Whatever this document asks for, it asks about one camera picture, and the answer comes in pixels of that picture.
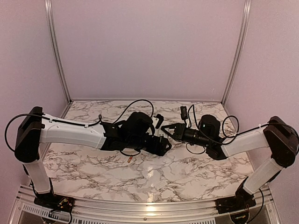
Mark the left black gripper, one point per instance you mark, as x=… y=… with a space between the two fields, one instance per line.
x=162 y=150

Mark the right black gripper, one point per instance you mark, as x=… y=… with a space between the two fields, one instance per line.
x=179 y=133

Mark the white battery cover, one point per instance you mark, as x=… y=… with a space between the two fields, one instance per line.
x=161 y=185

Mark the white remote control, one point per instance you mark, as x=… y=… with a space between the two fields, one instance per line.
x=161 y=133

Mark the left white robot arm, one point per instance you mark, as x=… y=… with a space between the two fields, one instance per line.
x=137 y=132

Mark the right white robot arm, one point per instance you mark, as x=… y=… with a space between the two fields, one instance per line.
x=280 y=138

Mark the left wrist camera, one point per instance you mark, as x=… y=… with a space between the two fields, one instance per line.
x=157 y=121

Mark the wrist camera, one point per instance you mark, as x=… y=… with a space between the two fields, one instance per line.
x=183 y=113
x=157 y=121

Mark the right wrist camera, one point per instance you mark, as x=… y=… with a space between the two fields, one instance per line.
x=183 y=113

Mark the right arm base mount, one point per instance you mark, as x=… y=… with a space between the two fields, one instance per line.
x=233 y=203

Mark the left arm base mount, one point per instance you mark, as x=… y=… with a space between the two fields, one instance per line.
x=55 y=202

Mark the front aluminium rail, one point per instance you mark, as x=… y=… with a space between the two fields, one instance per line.
x=92 y=211

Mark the right aluminium frame post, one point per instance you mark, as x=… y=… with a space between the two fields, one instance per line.
x=238 y=51

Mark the aluminium frame post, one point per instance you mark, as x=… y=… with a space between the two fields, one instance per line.
x=238 y=51
x=54 y=43

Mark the left aluminium frame post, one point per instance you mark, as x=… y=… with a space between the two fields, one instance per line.
x=54 y=43

